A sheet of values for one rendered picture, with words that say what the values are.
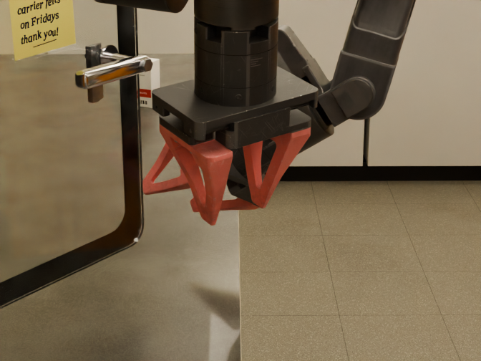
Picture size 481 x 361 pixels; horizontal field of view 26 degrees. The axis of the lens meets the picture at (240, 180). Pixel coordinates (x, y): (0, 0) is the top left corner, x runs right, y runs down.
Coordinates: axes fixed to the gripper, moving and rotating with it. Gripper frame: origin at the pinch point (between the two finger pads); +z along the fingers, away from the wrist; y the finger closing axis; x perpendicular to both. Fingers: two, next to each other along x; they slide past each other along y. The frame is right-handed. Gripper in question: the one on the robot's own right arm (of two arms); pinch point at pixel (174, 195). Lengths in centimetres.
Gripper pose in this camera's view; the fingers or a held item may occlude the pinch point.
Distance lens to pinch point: 117.1
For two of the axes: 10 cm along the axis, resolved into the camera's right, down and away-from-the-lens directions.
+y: -5.1, -2.2, -8.3
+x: 3.0, 8.6, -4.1
